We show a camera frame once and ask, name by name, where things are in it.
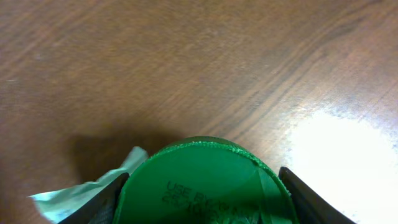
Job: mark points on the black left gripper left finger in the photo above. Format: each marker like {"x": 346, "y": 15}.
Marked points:
{"x": 106, "y": 199}

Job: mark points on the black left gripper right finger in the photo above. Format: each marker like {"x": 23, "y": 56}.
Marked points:
{"x": 309, "y": 206}

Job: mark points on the mint green tissue pack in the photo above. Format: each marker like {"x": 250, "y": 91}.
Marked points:
{"x": 57, "y": 205}

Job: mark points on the green capped bottle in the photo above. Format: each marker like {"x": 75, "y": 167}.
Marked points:
{"x": 204, "y": 180}

